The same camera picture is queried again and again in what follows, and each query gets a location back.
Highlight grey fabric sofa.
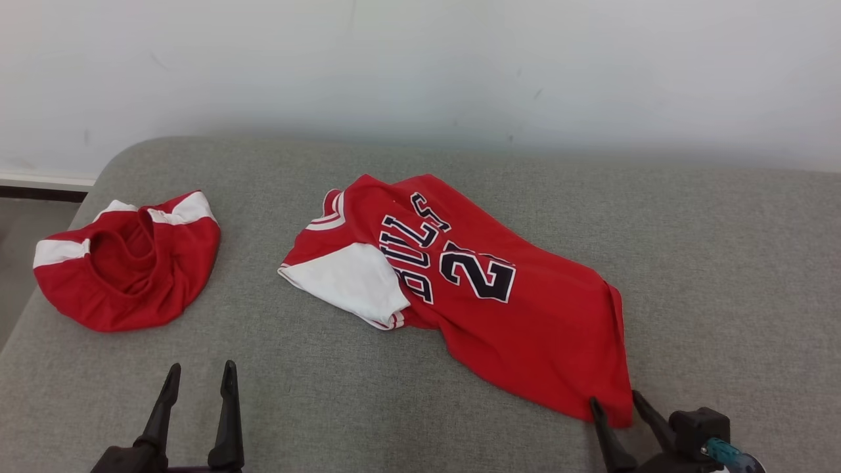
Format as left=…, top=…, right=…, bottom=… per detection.
left=0, top=136, right=841, bottom=473

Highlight black cable with teal plug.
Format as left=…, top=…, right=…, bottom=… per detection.
left=702, top=438, right=766, bottom=473

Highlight dark wall baseboard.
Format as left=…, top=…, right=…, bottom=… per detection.
left=0, top=174, right=96, bottom=202

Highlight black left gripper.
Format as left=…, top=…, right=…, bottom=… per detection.
left=90, top=360, right=245, bottom=473

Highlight red white-striped shorts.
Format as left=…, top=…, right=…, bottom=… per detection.
left=33, top=191, right=221, bottom=332

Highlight red Bulls basketball jersey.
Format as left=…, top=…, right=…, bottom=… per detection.
left=277, top=173, right=635, bottom=429

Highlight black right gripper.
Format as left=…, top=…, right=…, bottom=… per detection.
left=589, top=391, right=723, bottom=473

